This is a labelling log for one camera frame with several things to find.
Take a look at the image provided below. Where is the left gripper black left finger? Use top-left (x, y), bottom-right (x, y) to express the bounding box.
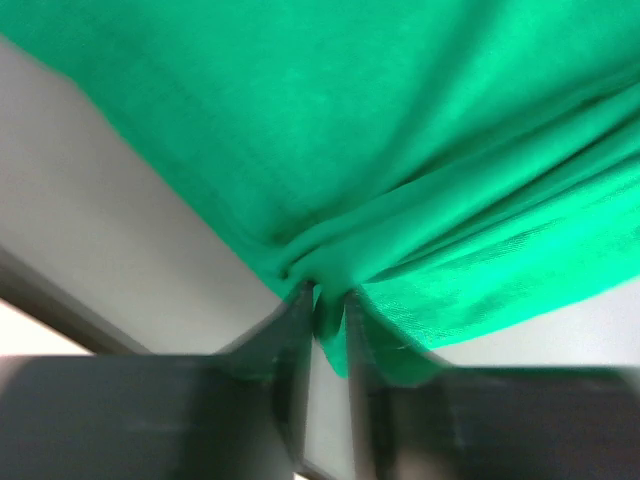
top-left (1, 284), bottom-right (313, 479)

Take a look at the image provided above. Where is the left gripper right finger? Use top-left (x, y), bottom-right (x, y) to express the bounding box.
top-left (344, 293), bottom-right (639, 479)

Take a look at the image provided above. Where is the green t shirt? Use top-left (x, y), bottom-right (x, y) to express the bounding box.
top-left (1, 1), bottom-right (639, 382)

